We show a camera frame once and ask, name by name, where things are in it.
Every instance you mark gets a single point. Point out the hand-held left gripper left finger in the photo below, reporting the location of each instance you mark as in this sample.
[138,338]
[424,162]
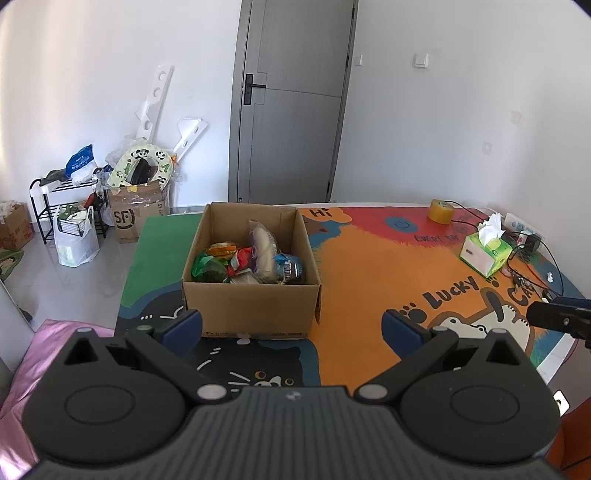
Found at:
[182,330]

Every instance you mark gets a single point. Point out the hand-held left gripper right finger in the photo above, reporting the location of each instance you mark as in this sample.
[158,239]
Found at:
[401,332]

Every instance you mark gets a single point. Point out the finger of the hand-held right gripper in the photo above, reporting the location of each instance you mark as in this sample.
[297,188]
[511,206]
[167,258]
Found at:
[561,316]

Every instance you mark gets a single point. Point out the green snack packet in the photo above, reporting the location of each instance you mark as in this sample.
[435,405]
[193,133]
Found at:
[207,267]

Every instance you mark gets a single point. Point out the orange snack packet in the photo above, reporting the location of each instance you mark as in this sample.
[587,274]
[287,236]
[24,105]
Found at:
[221,250]

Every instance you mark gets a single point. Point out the red snack packet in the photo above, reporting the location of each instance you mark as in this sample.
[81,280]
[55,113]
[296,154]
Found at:
[242,258]

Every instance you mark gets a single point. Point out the clear bread packet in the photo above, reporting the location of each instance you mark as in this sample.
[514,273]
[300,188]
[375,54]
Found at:
[264,249]

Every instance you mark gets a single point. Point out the bunch of keys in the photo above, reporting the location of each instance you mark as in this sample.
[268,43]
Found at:
[518,279]

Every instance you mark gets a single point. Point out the black charger adapter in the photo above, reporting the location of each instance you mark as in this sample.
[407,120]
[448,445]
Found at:
[533,242]

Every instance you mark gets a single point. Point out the green tissue box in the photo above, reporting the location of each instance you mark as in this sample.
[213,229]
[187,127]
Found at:
[485,256]

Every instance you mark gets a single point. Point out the white power strip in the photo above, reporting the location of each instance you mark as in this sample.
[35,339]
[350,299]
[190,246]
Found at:
[515,222]

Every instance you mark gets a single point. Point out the printed brown cardboard box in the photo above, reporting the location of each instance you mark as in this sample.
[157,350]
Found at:
[131,217]

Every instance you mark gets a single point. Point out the yellow tape roll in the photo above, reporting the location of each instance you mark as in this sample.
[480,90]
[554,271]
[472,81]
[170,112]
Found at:
[439,211]

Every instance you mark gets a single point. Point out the white plastic bag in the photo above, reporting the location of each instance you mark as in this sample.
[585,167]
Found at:
[76,249]

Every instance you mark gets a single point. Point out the pink blanket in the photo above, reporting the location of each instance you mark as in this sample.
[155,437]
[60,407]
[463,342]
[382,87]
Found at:
[27,369]

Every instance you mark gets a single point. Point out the black shoe rack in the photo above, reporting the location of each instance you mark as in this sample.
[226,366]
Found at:
[44,207]

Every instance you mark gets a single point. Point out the short white board with holes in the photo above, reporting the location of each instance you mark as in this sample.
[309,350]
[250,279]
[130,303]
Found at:
[189,136]

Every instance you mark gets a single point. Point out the blue plastic bag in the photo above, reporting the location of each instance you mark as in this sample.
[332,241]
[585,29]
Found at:
[81,161]

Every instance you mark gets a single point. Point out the small brown cardboard box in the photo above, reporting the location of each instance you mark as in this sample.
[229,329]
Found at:
[14,228]

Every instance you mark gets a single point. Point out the long white board with holes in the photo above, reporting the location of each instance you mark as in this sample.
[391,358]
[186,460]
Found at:
[154,101]

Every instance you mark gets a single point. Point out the grey door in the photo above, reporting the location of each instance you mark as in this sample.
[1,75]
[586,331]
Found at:
[295,115]

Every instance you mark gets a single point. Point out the white light switch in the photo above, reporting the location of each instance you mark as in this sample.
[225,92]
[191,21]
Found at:
[421,60]

